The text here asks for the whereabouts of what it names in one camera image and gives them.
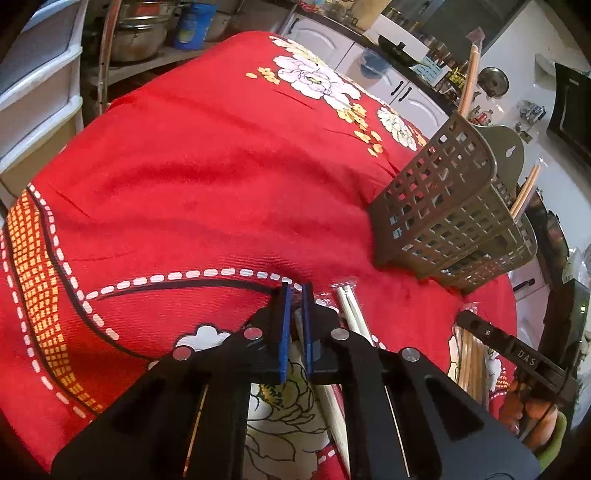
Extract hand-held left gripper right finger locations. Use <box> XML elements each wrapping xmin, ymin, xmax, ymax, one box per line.
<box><xmin>302</xmin><ymin>282</ymin><xmax>541</xmax><ymax>480</ymax></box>

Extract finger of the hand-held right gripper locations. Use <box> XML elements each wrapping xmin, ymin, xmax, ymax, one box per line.
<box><xmin>455</xmin><ymin>308</ymin><xmax>516</xmax><ymax>366</ymax></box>

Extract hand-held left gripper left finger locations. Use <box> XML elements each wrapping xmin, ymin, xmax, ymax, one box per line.
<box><xmin>51</xmin><ymin>282</ymin><xmax>294</xmax><ymax>480</ymax></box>

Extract wooden chopstick pair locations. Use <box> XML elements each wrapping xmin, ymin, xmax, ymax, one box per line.
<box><xmin>457</xmin><ymin>27</ymin><xmax>485</xmax><ymax>116</ymax></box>
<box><xmin>450</xmin><ymin>302</ymin><xmax>490</xmax><ymax>409</ymax></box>
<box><xmin>508</xmin><ymin>164</ymin><xmax>542</xmax><ymax>217</ymax></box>

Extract white chopstick pair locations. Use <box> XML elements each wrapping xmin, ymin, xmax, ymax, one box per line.
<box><xmin>331</xmin><ymin>277</ymin><xmax>377</xmax><ymax>349</ymax></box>
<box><xmin>291</xmin><ymin>295</ymin><xmax>354</xmax><ymax>480</ymax></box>

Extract grey plastic utensil basket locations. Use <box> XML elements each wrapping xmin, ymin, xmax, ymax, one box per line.
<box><xmin>367</xmin><ymin>111</ymin><xmax>539</xmax><ymax>296</ymax></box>

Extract hanging metal utensils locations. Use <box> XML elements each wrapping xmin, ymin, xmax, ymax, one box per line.
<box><xmin>517</xmin><ymin>102</ymin><xmax>548</xmax><ymax>126</ymax></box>

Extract large steel bowl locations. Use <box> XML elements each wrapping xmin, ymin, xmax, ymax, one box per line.
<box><xmin>531</xmin><ymin>194</ymin><xmax>570</xmax><ymax>278</ymax></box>

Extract clear plastic bag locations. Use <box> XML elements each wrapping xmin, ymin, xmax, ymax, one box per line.
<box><xmin>568</xmin><ymin>244</ymin><xmax>591</xmax><ymax>283</ymax></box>

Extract red floral tablecloth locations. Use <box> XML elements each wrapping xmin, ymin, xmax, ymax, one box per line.
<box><xmin>0</xmin><ymin>30</ymin><xmax>522</xmax><ymax>480</ymax></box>

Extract black range hood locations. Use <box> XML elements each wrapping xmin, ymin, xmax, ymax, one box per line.
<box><xmin>547</xmin><ymin>62</ymin><xmax>591</xmax><ymax>153</ymax></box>

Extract steel pot lid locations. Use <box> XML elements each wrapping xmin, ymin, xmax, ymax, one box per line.
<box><xmin>478</xmin><ymin>67</ymin><xmax>509</xmax><ymax>97</ymax></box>

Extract blue knife block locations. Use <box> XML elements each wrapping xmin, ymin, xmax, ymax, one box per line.
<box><xmin>413</xmin><ymin>58</ymin><xmax>446</xmax><ymax>83</ymax></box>

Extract blue hanging bag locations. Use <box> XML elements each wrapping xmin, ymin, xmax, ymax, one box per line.
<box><xmin>360</xmin><ymin>48</ymin><xmax>389</xmax><ymax>77</ymax></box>

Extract black wok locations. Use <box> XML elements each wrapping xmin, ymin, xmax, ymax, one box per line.
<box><xmin>379</xmin><ymin>34</ymin><xmax>422</xmax><ymax>66</ymax></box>

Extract wooden storage shelf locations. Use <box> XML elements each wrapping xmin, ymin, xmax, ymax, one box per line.
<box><xmin>85</xmin><ymin>39</ymin><xmax>222</xmax><ymax>116</ymax></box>

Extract blue tin can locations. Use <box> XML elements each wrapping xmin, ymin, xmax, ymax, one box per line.
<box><xmin>173</xmin><ymin>2</ymin><xmax>213</xmax><ymax>51</ymax></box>

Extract curved wooden rod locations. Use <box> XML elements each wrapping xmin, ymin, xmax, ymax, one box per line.
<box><xmin>98</xmin><ymin>0</ymin><xmax>122</xmax><ymax>116</ymax></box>

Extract large steel stock pot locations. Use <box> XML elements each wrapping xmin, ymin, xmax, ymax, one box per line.
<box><xmin>108</xmin><ymin>2</ymin><xmax>178</xmax><ymax>63</ymax></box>

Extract white plastic drawer unit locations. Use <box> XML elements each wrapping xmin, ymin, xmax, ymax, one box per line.
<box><xmin>0</xmin><ymin>0</ymin><xmax>85</xmax><ymax>185</ymax></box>

